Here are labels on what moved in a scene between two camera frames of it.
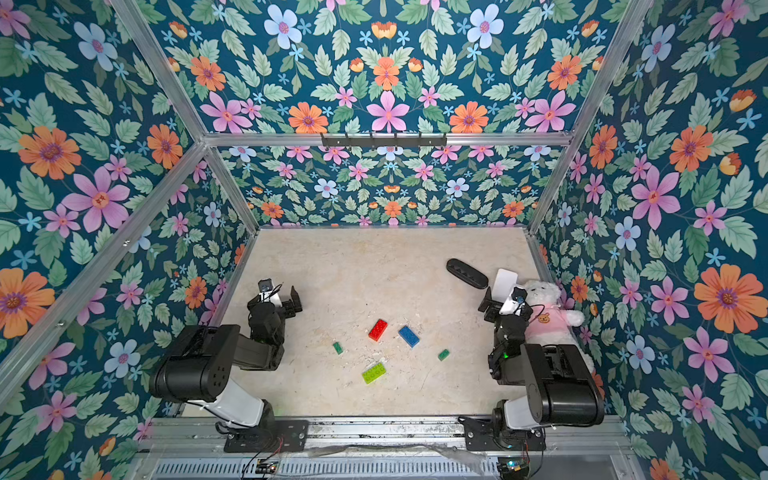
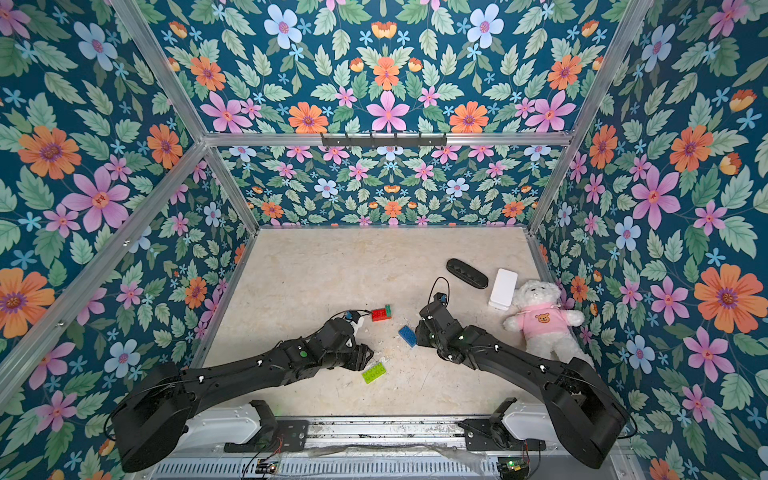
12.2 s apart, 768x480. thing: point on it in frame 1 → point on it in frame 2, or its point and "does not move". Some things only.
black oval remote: [467, 273] does not move
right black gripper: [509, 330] → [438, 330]
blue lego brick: [408, 336] does not move
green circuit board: [513, 467] does not move
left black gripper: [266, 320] → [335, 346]
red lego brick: [378, 329] → [379, 314]
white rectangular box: [504, 283] does not move
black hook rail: [383, 140] does not move
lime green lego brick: [374, 373] does not move
